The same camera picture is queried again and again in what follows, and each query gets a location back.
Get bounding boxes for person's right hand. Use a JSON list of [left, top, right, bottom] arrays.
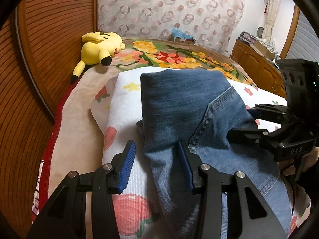
[[279, 147, 318, 181]]

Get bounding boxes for wooden sideboard cabinet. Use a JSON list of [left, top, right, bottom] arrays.
[[231, 38, 286, 98]]

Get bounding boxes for patterned sheer curtain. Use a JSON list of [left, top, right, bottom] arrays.
[[98, 0, 245, 55]]

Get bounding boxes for red patterned bed cover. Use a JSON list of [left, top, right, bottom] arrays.
[[31, 81, 78, 223]]

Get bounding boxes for beige tied window curtain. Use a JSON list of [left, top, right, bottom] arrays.
[[262, 0, 278, 43]]

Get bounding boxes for blue denim jeans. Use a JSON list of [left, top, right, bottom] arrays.
[[140, 69, 291, 238]]

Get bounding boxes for wooden louvered wardrobe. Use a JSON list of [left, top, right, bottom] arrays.
[[1, 0, 98, 238]]

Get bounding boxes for cardboard box on sideboard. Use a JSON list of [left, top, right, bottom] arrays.
[[254, 39, 277, 61]]

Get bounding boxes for floral brown bed blanket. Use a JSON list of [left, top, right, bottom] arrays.
[[49, 38, 258, 202]]

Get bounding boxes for grey window blind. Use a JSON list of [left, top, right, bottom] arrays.
[[286, 11, 319, 62]]

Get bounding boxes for yellow plush toy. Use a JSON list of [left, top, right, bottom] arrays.
[[70, 31, 125, 84]]

